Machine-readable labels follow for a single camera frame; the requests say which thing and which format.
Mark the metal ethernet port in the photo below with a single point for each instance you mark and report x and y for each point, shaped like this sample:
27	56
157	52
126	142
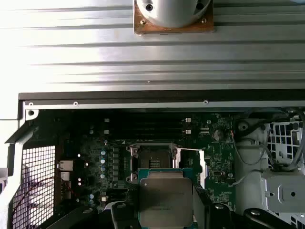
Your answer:
65	165

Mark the silver green CPU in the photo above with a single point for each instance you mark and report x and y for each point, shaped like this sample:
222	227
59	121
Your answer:
164	198

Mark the grey metal drive cage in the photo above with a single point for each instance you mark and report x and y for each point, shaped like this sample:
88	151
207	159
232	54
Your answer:
286	190

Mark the metal socket cover frame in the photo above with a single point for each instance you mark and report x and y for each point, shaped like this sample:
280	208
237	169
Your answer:
202	167

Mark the green motherboard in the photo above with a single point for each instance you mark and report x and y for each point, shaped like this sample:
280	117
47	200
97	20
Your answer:
214	152

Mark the CPU socket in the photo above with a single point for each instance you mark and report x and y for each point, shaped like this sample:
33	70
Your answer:
155	156

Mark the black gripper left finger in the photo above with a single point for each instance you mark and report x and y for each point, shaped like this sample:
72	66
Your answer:
124	217

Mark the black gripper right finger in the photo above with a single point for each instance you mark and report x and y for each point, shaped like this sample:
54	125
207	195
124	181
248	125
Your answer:
221	217

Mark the brown square mounting plate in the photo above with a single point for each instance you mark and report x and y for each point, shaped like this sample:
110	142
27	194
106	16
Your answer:
207	27

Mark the black RAM slot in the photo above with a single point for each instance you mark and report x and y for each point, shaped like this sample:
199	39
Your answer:
147	124
147	130
147	135
147	119

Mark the black PC case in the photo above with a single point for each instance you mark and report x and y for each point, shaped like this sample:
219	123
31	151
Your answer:
143	96

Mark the round silver coin battery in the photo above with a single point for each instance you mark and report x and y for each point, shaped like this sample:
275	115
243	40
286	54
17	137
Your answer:
218	134

